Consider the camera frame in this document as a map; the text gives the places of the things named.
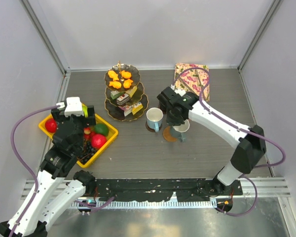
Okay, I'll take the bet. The grey mug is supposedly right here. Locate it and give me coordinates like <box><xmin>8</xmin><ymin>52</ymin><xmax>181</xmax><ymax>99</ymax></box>
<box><xmin>170</xmin><ymin>119</ymin><xmax>190</xmax><ymax>142</ymax></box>

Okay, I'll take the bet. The light blue mug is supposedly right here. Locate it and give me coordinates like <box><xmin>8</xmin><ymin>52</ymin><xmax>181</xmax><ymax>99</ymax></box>
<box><xmin>146</xmin><ymin>108</ymin><xmax>163</xmax><ymax>132</ymax></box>

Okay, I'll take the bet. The medium brown wooden coaster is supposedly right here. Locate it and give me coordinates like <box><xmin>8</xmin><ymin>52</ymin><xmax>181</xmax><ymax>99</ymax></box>
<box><xmin>162</xmin><ymin>126</ymin><xmax>177</xmax><ymax>142</ymax></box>

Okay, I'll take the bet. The floral rectangular tray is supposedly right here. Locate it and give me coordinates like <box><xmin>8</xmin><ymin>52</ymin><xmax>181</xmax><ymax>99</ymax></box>
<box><xmin>173</xmin><ymin>63</ymin><xmax>210</xmax><ymax>102</ymax></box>

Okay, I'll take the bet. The dark wooden coaster top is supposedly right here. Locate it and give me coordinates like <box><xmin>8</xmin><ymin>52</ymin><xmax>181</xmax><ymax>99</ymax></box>
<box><xmin>145</xmin><ymin>123</ymin><xmax>162</xmax><ymax>133</ymax></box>

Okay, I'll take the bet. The yellow triangle cake slice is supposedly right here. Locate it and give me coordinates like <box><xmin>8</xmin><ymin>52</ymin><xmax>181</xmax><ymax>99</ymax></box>
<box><xmin>132</xmin><ymin>102</ymin><xmax>143</xmax><ymax>115</ymax></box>

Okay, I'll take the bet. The cream cake slice with kiwi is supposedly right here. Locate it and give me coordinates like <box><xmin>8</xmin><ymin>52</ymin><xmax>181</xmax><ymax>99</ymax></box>
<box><xmin>126</xmin><ymin>86</ymin><xmax>137</xmax><ymax>98</ymax></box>

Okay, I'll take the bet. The chocolate cherry cake slice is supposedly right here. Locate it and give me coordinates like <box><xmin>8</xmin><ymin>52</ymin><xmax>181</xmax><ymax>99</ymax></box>
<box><xmin>116</xmin><ymin>93</ymin><xmax>130</xmax><ymax>106</ymax></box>

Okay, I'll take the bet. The orange fish pastry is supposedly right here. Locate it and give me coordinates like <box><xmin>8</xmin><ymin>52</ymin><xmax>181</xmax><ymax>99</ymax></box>
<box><xmin>121</xmin><ymin>70</ymin><xmax>132</xmax><ymax>79</ymax></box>
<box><xmin>108</xmin><ymin>70</ymin><xmax>119</xmax><ymax>81</ymax></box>
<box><xmin>123</xmin><ymin>79</ymin><xmax>133</xmax><ymax>89</ymax></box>
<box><xmin>109</xmin><ymin>80</ymin><xmax>122</xmax><ymax>89</ymax></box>

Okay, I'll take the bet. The black mug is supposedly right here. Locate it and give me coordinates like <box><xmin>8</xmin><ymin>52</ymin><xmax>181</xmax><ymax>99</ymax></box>
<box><xmin>158</xmin><ymin>103</ymin><xmax>167</xmax><ymax>115</ymax></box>

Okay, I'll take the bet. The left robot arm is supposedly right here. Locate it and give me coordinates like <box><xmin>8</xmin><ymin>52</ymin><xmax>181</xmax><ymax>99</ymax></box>
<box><xmin>0</xmin><ymin>102</ymin><xmax>96</xmax><ymax>237</ymax></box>

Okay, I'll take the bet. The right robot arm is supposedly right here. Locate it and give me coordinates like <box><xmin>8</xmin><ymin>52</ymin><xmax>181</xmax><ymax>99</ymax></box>
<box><xmin>157</xmin><ymin>87</ymin><xmax>266</xmax><ymax>195</ymax></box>

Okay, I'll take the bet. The red lychee strawberry bunch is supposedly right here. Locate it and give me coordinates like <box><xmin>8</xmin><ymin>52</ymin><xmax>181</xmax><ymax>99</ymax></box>
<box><xmin>83</xmin><ymin>127</ymin><xmax>95</xmax><ymax>141</ymax></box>

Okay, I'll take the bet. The green yellow pear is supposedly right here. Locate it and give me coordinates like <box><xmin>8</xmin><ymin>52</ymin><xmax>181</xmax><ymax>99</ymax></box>
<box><xmin>82</xmin><ymin>105</ymin><xmax>88</xmax><ymax>118</ymax></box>

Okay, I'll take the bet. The red apple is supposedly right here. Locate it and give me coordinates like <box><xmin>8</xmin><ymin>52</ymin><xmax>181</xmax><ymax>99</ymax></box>
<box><xmin>44</xmin><ymin>118</ymin><xmax>57</xmax><ymax>133</ymax></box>

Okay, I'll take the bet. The green lime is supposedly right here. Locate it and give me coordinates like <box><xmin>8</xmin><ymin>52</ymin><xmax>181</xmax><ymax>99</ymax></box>
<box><xmin>94</xmin><ymin>123</ymin><xmax>109</xmax><ymax>137</ymax></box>

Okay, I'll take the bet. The red pomegranate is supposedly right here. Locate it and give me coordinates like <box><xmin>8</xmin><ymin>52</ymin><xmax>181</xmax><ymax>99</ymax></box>
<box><xmin>91</xmin><ymin>134</ymin><xmax>107</xmax><ymax>149</ymax></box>

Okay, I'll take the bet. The dark blue grape bunch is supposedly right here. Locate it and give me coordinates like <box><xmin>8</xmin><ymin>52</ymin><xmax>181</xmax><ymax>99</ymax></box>
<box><xmin>77</xmin><ymin>141</ymin><xmax>98</xmax><ymax>164</ymax></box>

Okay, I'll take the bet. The yellow plastic fruit tray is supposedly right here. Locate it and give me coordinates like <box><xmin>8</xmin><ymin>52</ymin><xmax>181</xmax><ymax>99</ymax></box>
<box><xmin>38</xmin><ymin>114</ymin><xmax>118</xmax><ymax>168</ymax></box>

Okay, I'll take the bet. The green matcha cake slice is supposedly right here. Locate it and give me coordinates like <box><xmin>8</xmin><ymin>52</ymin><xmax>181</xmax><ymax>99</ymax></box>
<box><xmin>110</xmin><ymin>90</ymin><xmax>123</xmax><ymax>100</ymax></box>

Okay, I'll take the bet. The three-tier black gold stand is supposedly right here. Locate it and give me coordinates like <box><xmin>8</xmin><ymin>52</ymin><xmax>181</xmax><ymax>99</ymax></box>
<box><xmin>104</xmin><ymin>62</ymin><xmax>148</xmax><ymax>121</ymax></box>

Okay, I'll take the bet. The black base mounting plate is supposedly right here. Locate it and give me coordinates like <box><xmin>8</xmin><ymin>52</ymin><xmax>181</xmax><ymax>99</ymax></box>
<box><xmin>94</xmin><ymin>178</ymin><xmax>243</xmax><ymax>202</ymax></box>

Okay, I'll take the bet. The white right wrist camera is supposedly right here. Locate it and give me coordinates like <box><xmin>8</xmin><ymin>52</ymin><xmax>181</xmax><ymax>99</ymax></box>
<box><xmin>170</xmin><ymin>85</ymin><xmax>186</xmax><ymax>96</ymax></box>

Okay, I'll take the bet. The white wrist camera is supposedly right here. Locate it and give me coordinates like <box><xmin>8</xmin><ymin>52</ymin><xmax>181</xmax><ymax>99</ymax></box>
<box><xmin>170</xmin><ymin>85</ymin><xmax>186</xmax><ymax>96</ymax></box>
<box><xmin>56</xmin><ymin>97</ymin><xmax>84</xmax><ymax>117</ymax></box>

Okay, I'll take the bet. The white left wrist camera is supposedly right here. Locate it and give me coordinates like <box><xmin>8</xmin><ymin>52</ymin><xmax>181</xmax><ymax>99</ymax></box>
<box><xmin>56</xmin><ymin>97</ymin><xmax>84</xmax><ymax>117</ymax></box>

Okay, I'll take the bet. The white slotted cable duct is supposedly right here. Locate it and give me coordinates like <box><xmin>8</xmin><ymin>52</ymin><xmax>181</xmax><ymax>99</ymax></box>
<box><xmin>69</xmin><ymin>198</ymin><xmax>217</xmax><ymax>208</ymax></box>

